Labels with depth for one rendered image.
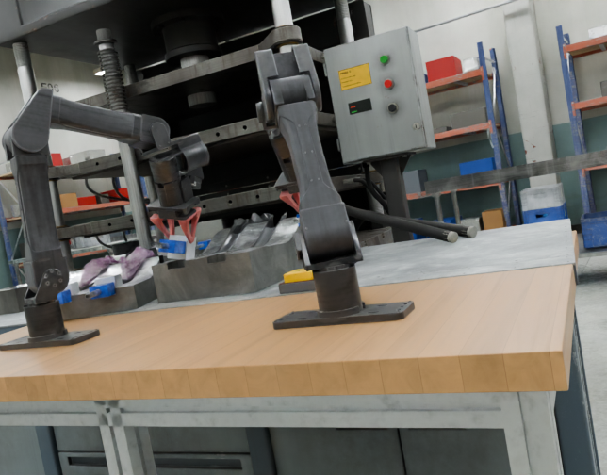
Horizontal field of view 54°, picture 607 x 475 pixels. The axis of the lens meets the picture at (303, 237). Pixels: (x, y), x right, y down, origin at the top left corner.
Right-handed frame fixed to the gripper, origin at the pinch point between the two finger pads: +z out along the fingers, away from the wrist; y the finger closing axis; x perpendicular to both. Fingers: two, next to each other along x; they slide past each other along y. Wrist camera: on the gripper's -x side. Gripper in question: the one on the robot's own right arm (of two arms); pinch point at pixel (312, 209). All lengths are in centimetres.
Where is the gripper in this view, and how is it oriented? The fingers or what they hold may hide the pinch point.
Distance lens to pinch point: 135.9
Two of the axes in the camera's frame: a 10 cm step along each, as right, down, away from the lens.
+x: -2.6, 5.7, -7.8
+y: -9.0, 1.5, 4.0
